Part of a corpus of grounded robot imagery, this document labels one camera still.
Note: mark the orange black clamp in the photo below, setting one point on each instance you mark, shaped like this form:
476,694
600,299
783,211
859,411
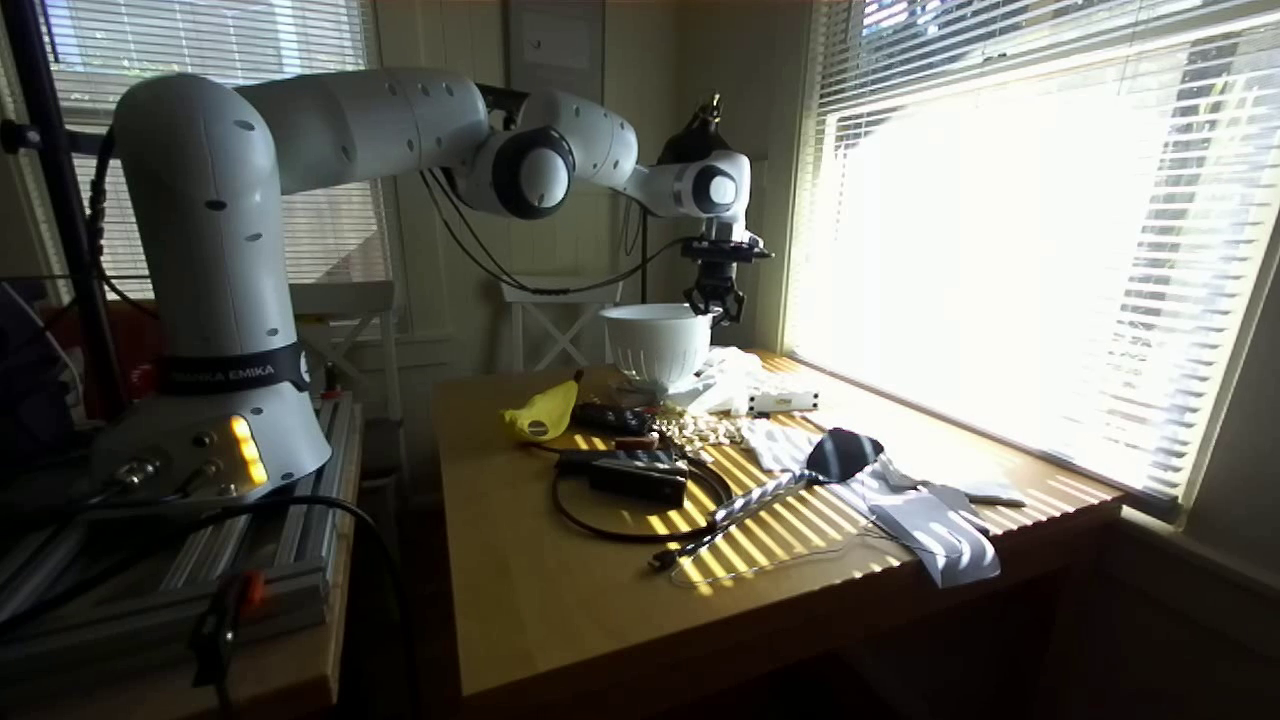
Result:
244,595

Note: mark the black power adapter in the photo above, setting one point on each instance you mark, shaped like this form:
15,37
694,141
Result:
640,479

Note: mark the white plastic colander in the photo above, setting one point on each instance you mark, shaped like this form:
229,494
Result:
652,346

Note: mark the white striped folded cloth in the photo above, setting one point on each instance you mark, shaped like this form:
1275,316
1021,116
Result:
932,535

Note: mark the black ladle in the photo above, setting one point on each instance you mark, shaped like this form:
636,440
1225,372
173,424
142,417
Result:
841,454

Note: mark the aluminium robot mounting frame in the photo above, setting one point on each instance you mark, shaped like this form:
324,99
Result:
160,584

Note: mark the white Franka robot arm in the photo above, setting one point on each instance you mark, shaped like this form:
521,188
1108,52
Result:
201,200

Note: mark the white wooden chair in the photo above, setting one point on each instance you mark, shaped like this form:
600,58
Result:
532,320
344,299

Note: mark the small white window blinds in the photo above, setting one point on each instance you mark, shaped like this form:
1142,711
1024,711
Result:
333,226

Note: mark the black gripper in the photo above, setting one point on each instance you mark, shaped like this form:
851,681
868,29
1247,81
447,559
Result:
716,259

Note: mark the dark pen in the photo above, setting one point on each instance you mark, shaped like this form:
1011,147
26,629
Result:
995,502

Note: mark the thin black stand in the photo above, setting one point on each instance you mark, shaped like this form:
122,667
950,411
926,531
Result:
644,226

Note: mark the black remote control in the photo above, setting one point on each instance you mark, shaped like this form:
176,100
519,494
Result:
614,420

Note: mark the small white box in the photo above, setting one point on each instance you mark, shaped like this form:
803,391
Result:
787,400

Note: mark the silver blister pack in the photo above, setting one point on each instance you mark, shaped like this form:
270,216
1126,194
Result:
705,428
783,444

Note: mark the large white window blinds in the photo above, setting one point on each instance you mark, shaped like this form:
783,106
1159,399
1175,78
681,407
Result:
1064,200

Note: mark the black vertical pole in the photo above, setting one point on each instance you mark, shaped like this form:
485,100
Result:
63,200

